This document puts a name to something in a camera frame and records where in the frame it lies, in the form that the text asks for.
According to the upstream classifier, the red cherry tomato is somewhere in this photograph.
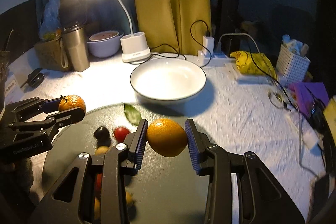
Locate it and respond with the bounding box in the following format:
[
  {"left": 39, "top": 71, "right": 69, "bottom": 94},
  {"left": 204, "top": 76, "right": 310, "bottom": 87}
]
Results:
[{"left": 113, "top": 127, "right": 130, "bottom": 143}]

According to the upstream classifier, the dark cherry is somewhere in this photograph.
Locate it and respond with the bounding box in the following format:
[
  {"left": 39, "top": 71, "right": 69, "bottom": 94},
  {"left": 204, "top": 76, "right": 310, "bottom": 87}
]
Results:
[{"left": 93, "top": 126, "right": 111, "bottom": 148}]

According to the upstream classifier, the green leaf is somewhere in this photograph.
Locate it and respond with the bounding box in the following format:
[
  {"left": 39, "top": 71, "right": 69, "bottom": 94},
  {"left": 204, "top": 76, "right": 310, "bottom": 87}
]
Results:
[{"left": 123, "top": 103, "right": 142, "bottom": 126}]

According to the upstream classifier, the black round object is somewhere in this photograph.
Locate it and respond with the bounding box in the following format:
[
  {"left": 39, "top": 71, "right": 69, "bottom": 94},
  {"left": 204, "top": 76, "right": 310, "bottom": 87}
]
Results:
[{"left": 20, "top": 68, "right": 45, "bottom": 89}]

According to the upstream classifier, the small yellow fruit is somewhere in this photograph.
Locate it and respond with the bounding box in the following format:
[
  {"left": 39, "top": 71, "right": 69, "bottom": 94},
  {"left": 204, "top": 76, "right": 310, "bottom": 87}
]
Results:
[{"left": 94, "top": 145, "right": 110, "bottom": 156}]

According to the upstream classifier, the round grey placemat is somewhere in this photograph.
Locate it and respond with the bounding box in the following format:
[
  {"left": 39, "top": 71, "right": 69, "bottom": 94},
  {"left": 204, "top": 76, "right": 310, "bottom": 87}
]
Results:
[{"left": 42, "top": 104, "right": 209, "bottom": 223}]

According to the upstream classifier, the brown paper bag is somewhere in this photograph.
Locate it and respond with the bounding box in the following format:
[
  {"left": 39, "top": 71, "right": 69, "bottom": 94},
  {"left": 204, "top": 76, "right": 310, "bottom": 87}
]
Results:
[{"left": 34, "top": 36, "right": 71, "bottom": 72}]

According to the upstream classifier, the white embossed table cloth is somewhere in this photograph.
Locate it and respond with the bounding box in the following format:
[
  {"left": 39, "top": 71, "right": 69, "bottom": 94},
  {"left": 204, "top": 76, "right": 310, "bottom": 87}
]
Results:
[{"left": 23, "top": 55, "right": 325, "bottom": 217}]

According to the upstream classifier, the white bowl with dark rim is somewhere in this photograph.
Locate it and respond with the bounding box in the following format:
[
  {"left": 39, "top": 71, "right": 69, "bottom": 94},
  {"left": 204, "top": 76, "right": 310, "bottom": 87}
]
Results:
[{"left": 130, "top": 58, "right": 207, "bottom": 105}]

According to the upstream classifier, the clear plastic bag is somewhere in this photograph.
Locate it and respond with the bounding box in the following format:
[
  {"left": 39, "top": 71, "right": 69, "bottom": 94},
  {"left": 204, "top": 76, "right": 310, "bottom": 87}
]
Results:
[{"left": 39, "top": 0, "right": 61, "bottom": 42}]

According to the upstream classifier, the lavender bowl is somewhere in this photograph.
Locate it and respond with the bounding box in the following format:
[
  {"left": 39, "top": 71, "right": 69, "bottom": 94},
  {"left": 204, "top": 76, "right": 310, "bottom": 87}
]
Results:
[{"left": 87, "top": 31, "right": 123, "bottom": 59}]

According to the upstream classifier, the steel tumbler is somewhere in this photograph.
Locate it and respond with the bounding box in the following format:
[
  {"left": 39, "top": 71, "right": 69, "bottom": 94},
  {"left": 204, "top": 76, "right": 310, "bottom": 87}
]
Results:
[{"left": 62, "top": 22, "right": 90, "bottom": 72}]

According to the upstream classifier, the white power strip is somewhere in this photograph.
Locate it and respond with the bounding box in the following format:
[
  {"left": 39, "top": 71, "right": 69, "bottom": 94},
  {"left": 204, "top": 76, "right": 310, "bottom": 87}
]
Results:
[{"left": 186, "top": 51, "right": 236, "bottom": 68}]

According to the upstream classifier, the yellow duck bag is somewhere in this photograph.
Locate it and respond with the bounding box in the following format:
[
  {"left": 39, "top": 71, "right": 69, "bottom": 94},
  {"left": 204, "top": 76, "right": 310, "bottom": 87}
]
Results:
[{"left": 230, "top": 51, "right": 277, "bottom": 79}]

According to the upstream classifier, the white charger plug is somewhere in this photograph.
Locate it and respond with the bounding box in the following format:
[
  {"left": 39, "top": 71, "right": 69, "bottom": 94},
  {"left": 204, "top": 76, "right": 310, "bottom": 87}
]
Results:
[{"left": 202, "top": 36, "right": 215, "bottom": 58}]

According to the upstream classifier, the purple cloth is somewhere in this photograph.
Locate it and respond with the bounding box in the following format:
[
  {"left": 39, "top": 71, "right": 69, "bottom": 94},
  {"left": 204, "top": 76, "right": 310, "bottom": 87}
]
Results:
[{"left": 289, "top": 82, "right": 329, "bottom": 117}]

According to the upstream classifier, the white plastic basket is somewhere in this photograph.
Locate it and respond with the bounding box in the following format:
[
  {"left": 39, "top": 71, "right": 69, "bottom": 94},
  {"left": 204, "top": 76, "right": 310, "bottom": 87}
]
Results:
[{"left": 276, "top": 45, "right": 310, "bottom": 84}]

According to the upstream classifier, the black cable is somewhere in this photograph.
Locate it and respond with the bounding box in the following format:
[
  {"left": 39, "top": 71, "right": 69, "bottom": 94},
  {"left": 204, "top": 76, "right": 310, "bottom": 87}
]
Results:
[{"left": 129, "top": 20, "right": 213, "bottom": 68}]

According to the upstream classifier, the white cable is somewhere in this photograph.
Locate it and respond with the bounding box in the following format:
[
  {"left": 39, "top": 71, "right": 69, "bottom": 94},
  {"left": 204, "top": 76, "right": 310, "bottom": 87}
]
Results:
[{"left": 217, "top": 32, "right": 261, "bottom": 54}]

